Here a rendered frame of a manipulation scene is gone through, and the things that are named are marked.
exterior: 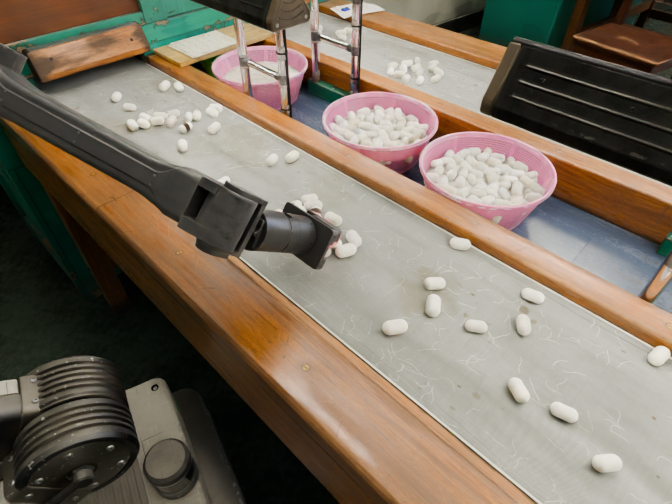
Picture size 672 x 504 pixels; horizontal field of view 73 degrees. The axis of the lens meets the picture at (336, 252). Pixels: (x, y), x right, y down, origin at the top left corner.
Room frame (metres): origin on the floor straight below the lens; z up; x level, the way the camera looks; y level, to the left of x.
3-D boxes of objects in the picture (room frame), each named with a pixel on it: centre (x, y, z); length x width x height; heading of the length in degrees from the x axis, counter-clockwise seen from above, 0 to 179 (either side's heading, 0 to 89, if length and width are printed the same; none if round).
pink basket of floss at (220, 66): (1.27, 0.21, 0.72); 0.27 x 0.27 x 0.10
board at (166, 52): (1.42, 0.37, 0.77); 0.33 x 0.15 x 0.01; 135
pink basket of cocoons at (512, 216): (0.77, -0.30, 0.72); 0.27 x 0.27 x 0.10
